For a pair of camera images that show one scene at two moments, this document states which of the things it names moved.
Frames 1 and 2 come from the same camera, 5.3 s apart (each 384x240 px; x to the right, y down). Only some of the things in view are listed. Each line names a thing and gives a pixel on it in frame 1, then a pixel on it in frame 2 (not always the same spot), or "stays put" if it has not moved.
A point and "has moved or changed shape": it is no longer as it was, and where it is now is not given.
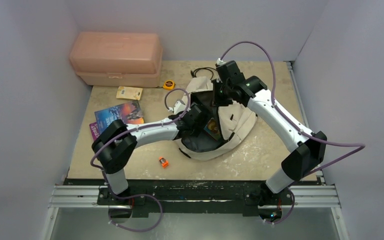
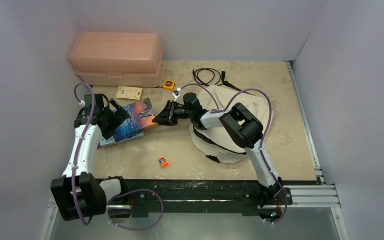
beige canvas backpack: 236,120 has moved or changed shape
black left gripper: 198,130 → 108,131
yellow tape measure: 169,85 stays put
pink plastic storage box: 118,58 stays put
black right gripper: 218,94 → 171,112
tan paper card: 132,93 stays put
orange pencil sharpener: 164,163 stays put
